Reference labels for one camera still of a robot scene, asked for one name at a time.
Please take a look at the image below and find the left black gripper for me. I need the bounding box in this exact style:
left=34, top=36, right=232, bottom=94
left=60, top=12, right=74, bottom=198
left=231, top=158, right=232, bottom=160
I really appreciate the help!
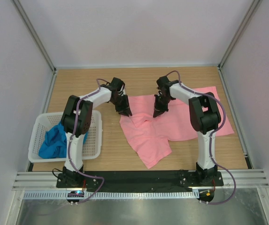
left=110, top=94, right=132, bottom=117

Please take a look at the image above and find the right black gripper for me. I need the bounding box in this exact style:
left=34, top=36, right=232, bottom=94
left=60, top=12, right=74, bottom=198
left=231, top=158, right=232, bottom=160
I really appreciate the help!
left=154, top=94, right=173, bottom=118

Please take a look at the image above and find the pink t shirt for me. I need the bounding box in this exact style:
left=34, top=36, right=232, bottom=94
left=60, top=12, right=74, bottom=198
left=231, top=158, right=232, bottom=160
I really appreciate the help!
left=119, top=86, right=235, bottom=169

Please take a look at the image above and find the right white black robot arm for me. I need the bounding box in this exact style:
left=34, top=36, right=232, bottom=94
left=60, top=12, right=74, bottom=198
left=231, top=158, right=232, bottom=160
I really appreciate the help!
left=153, top=75, right=221, bottom=186

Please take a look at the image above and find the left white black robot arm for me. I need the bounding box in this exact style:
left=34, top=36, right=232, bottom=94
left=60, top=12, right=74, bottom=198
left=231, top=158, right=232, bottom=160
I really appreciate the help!
left=57, top=77, right=132, bottom=188

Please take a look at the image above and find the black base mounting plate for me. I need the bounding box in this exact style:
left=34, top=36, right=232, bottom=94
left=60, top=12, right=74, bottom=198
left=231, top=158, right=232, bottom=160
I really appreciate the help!
left=56, top=169, right=224, bottom=193

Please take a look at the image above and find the blue t shirt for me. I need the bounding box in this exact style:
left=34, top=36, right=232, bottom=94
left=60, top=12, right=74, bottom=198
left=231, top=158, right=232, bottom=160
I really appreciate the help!
left=38, top=123, right=88, bottom=159

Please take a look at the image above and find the white perforated plastic basket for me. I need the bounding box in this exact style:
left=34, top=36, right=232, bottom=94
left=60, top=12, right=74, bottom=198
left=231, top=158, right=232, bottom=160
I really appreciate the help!
left=28, top=110, right=103, bottom=163

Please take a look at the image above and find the white slotted cable duct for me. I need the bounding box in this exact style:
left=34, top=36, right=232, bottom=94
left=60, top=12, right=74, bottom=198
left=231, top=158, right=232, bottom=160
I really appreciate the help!
left=23, top=190, right=199, bottom=200

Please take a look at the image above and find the aluminium front rail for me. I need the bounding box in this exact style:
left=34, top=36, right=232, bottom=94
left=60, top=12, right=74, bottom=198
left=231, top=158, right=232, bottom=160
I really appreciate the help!
left=12, top=169, right=269, bottom=190

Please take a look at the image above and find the right aluminium frame post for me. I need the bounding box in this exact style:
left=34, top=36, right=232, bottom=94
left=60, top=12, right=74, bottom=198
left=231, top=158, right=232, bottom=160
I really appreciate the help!
left=218, top=0, right=262, bottom=70

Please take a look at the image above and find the aluminium frame post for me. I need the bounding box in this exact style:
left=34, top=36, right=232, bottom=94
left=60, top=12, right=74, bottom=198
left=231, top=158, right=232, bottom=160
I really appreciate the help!
left=11, top=0, right=56, bottom=73
left=218, top=0, right=262, bottom=70

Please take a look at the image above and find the left aluminium frame post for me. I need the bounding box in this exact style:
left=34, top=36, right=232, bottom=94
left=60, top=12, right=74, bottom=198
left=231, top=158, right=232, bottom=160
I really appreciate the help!
left=11, top=0, right=56, bottom=73

